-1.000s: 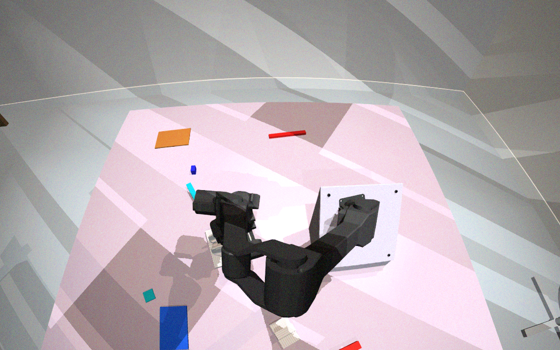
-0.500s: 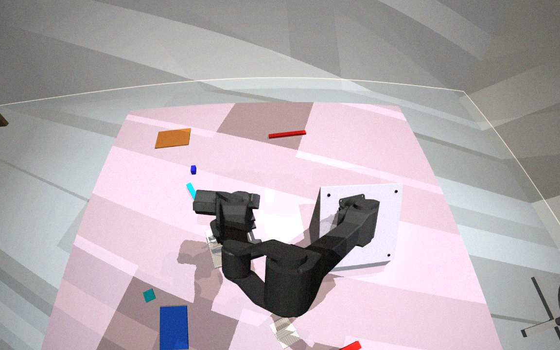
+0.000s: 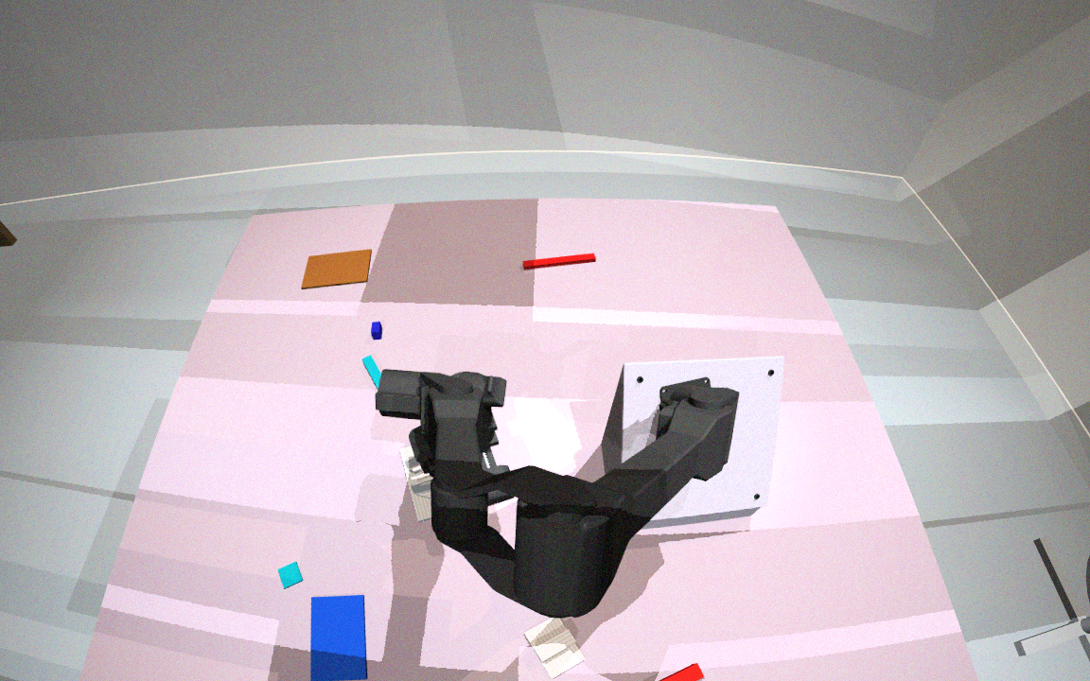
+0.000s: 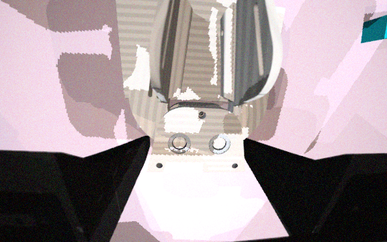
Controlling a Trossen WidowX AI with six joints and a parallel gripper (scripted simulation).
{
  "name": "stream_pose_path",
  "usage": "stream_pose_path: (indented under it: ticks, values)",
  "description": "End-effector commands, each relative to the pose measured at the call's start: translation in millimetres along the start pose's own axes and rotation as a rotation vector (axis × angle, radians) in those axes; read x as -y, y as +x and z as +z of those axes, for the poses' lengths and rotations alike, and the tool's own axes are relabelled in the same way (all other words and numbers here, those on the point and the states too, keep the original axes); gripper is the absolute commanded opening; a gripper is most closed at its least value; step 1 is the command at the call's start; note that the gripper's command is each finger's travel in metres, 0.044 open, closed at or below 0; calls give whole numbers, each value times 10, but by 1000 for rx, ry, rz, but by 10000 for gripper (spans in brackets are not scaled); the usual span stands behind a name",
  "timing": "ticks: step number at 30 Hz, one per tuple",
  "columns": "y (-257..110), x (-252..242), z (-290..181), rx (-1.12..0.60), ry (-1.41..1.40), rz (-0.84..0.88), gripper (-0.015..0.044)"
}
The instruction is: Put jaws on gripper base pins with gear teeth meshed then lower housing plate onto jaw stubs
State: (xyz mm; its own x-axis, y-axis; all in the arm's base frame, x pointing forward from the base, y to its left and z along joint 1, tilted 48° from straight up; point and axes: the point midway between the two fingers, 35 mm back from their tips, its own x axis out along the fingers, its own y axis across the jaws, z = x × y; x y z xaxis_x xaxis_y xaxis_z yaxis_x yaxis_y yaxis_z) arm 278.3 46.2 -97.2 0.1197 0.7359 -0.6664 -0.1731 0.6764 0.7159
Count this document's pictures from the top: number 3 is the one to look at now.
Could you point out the red rectangular block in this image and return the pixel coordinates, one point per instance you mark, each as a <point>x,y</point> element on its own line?
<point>691,673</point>

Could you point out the orange flat plate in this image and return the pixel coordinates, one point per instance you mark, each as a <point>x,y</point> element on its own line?
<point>337,269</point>

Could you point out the red flat bar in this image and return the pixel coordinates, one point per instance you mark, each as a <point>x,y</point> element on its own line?
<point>558,261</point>

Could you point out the small cyan flat square plate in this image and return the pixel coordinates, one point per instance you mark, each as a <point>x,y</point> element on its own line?
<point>290,575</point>

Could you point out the blue flat plate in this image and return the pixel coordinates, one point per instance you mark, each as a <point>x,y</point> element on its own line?
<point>338,647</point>

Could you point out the cyan rectangular bar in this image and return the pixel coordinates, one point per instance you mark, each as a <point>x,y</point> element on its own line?
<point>372,368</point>

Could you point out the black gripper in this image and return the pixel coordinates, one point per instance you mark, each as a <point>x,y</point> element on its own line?
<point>489,439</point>

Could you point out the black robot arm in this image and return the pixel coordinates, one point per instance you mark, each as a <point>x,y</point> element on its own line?
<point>571,534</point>

